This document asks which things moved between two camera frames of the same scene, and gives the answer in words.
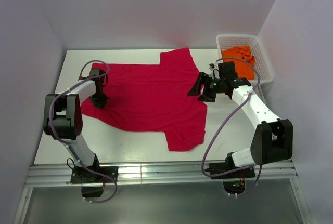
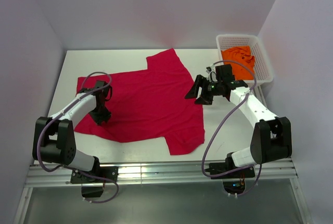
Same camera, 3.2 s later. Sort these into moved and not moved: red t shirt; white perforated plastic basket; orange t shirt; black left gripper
Moved: red t shirt; black left gripper
Not moved: white perforated plastic basket; orange t shirt
